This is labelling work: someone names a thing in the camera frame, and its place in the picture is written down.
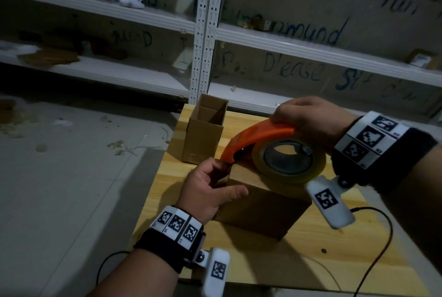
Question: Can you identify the person's right hand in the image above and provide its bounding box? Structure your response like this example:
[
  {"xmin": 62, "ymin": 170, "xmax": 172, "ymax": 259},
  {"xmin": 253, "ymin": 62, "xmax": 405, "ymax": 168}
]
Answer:
[{"xmin": 269, "ymin": 96, "xmax": 363, "ymax": 151}]

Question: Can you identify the person's left hand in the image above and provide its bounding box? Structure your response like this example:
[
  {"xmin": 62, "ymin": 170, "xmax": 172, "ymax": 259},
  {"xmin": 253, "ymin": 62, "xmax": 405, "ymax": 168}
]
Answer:
[{"xmin": 174, "ymin": 157, "xmax": 249, "ymax": 226}]

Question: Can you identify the brown cardboard box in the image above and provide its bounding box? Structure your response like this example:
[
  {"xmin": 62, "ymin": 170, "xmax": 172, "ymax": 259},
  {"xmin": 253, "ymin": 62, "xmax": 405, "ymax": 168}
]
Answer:
[
  {"xmin": 213, "ymin": 163, "xmax": 313, "ymax": 241},
  {"xmin": 182, "ymin": 94, "xmax": 229, "ymax": 165}
]

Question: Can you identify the orange tape dispenser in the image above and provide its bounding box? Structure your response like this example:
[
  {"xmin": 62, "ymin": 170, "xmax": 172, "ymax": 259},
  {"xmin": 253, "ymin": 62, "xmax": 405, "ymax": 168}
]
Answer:
[{"xmin": 220, "ymin": 119, "xmax": 315, "ymax": 176}]

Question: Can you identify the yellow tape roll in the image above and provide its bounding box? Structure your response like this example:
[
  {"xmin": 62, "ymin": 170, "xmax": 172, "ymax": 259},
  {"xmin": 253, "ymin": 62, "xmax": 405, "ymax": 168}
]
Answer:
[{"xmin": 251, "ymin": 138, "xmax": 327, "ymax": 184}]

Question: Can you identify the person's left forearm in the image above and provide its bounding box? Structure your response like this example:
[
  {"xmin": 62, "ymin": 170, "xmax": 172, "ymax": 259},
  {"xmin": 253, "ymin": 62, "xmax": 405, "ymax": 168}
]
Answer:
[{"xmin": 86, "ymin": 248, "xmax": 180, "ymax": 297}]

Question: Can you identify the person's right forearm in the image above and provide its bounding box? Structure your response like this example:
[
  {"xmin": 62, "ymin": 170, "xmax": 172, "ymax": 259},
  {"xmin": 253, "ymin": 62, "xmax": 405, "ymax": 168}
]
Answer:
[{"xmin": 390, "ymin": 145, "xmax": 442, "ymax": 270}]

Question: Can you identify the white metal shelf rack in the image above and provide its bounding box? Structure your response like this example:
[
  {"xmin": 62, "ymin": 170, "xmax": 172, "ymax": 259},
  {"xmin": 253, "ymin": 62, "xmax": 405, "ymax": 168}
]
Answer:
[
  {"xmin": 190, "ymin": 0, "xmax": 442, "ymax": 125},
  {"xmin": 0, "ymin": 0, "xmax": 213, "ymax": 106}
]

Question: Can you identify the black left wristband with markers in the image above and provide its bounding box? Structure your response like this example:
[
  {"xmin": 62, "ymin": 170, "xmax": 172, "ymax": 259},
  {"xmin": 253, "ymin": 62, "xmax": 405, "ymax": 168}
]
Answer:
[{"xmin": 134, "ymin": 205, "xmax": 207, "ymax": 275}]

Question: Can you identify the black wristband with markers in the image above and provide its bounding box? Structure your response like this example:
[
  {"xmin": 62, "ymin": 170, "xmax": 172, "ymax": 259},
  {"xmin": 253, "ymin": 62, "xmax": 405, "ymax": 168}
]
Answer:
[
  {"xmin": 331, "ymin": 111, "xmax": 439, "ymax": 196},
  {"xmin": 134, "ymin": 205, "xmax": 207, "ymax": 275}
]

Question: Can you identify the white marker cube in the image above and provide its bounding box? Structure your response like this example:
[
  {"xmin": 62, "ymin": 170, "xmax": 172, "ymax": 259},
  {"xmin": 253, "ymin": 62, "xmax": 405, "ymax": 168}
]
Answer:
[{"xmin": 305, "ymin": 175, "xmax": 356, "ymax": 230}]

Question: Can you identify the black right wristband with markers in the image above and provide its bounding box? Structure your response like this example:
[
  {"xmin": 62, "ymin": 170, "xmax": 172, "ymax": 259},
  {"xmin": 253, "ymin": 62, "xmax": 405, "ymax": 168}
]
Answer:
[{"xmin": 331, "ymin": 111, "xmax": 439, "ymax": 196}]

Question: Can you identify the small brown carton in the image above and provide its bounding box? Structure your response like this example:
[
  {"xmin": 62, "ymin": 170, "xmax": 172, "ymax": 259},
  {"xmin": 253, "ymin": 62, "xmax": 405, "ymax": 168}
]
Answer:
[{"xmin": 250, "ymin": 17, "xmax": 273, "ymax": 31}]

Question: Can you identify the carton with white label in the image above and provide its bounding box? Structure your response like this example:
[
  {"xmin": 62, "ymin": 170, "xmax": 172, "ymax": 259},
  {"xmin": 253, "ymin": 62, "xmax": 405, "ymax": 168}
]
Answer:
[{"xmin": 404, "ymin": 48, "xmax": 439, "ymax": 70}]

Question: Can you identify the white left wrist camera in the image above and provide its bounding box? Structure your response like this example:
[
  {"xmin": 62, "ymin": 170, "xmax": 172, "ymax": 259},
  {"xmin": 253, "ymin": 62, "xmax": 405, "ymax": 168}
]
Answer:
[{"xmin": 193, "ymin": 247, "xmax": 231, "ymax": 297}]

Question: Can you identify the black cable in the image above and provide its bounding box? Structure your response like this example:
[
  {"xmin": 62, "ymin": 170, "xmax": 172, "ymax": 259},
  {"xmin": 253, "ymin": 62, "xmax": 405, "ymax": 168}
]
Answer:
[
  {"xmin": 350, "ymin": 206, "xmax": 394, "ymax": 297},
  {"xmin": 96, "ymin": 251, "xmax": 130, "ymax": 285}
]

